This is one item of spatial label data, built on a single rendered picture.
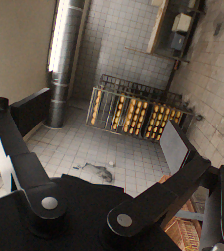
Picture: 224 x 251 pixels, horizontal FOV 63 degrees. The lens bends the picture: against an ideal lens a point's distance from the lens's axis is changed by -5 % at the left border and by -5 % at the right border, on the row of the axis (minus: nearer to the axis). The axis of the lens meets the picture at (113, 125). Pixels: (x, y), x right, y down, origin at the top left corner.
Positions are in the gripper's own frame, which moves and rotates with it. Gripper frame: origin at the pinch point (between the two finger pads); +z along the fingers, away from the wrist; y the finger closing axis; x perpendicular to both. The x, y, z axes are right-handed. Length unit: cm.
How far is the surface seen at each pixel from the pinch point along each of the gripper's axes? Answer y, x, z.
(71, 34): -83, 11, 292
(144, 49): 52, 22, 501
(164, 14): 64, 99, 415
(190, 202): 91, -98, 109
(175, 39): 107, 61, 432
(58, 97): -86, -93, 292
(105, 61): -38, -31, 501
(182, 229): 78, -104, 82
